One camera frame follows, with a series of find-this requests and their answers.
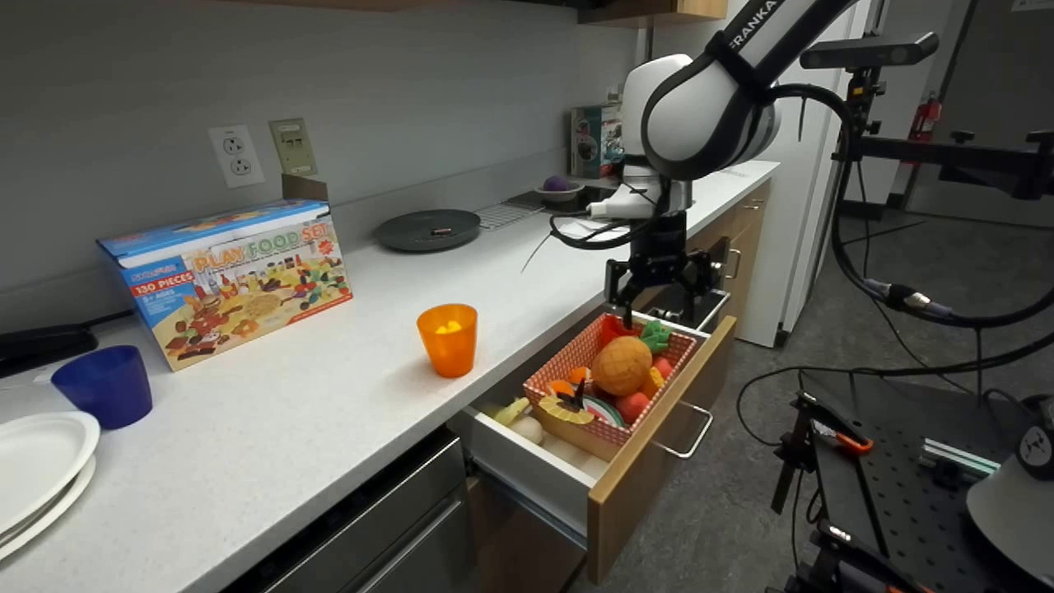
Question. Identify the black clamp with orange tip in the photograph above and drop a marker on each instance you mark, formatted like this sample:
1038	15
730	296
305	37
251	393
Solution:
834	440

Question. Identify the blue plastic cup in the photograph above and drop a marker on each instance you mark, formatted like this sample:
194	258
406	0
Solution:
103	389

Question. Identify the orange toy fruit piece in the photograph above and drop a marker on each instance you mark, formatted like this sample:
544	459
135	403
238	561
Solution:
579	378
560	389

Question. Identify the black camera boom stand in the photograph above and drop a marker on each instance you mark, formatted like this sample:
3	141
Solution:
967	160

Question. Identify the orange pineapple plush toy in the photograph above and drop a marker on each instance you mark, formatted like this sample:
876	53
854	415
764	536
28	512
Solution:
619	366

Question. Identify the yellow brown toy food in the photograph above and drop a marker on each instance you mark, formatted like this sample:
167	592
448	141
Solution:
560	414

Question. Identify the beige switch plate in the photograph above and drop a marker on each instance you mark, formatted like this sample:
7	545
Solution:
294	146

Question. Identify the grey dishwasher front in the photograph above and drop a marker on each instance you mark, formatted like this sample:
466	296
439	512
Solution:
373	527

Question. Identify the red checkered basket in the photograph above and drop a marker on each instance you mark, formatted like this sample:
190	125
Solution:
572	436

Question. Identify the white plate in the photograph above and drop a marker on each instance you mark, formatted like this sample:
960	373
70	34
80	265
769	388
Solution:
38	462
52	514

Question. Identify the black stereo camera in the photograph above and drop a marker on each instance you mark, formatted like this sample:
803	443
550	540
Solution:
867	50

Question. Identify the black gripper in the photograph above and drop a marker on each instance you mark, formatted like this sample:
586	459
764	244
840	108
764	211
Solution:
658	243

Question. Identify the wooden upper cabinet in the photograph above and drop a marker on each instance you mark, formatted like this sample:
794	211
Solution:
679	8

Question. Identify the colourful standing box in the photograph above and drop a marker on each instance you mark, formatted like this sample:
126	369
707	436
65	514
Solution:
595	136

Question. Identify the red fire extinguisher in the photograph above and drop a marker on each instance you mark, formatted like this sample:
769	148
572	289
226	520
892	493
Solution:
927	121

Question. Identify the orange plastic cup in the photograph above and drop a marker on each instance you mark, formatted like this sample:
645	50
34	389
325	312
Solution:
448	351

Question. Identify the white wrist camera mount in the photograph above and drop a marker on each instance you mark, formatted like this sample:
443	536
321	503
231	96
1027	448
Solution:
619	202

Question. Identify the grey bowl with purple item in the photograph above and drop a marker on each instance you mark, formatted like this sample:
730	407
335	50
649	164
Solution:
560	197

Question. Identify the colourful toy food box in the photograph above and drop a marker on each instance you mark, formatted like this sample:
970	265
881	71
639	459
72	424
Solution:
231	283

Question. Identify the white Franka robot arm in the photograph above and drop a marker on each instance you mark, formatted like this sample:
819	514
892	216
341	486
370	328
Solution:
701	121

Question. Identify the dark grey round tray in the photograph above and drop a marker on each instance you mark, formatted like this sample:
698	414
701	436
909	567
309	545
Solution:
428	232

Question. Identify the green striped watermelon toy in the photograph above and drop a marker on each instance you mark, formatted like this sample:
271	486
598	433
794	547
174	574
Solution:
605	415

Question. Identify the white power outlet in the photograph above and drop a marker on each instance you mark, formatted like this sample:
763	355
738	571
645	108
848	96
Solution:
238	156

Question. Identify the red strawberry toy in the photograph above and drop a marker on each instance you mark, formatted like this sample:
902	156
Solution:
632	407

